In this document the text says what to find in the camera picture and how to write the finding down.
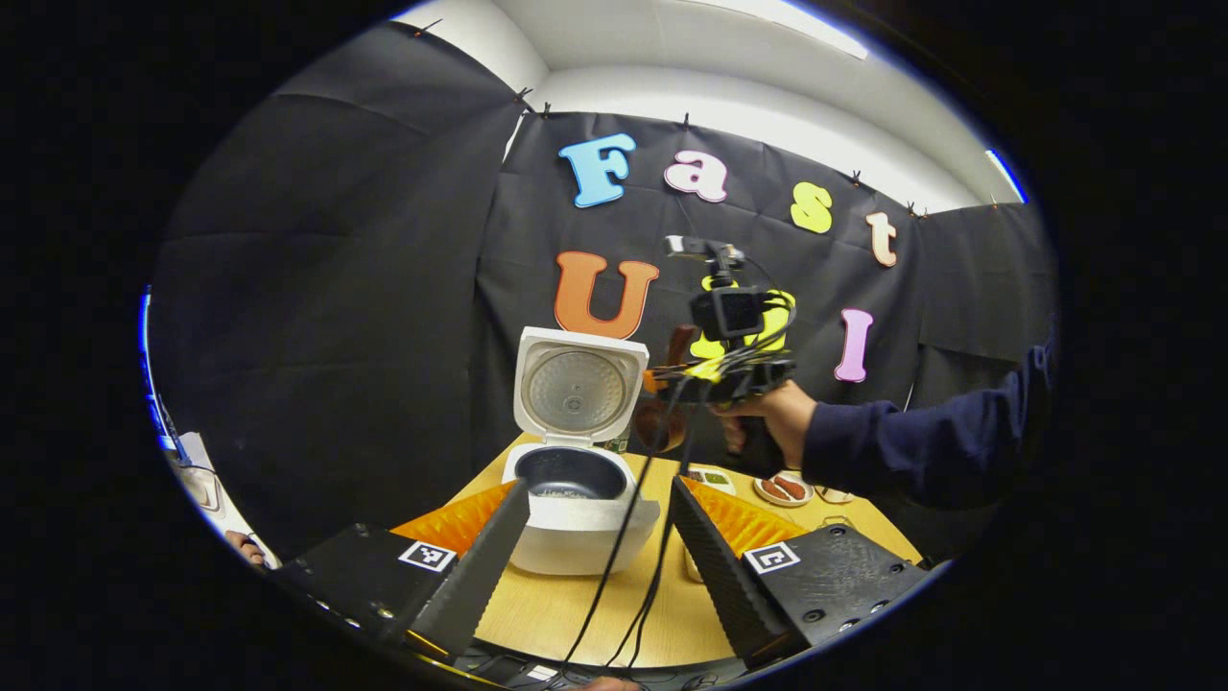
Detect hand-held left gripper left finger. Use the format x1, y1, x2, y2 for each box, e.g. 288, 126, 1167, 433
273, 477, 531, 663

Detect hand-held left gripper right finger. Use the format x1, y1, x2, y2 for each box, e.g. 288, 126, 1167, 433
669, 475, 930, 671

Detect white rice cooker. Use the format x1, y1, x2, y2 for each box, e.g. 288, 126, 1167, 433
502, 326, 663, 577

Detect white round plate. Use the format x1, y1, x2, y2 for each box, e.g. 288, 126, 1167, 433
753, 473, 815, 508

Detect white side desk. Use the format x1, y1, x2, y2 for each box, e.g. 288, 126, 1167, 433
158, 430, 279, 572

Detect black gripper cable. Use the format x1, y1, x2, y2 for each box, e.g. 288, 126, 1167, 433
559, 374, 701, 670
604, 384, 706, 668

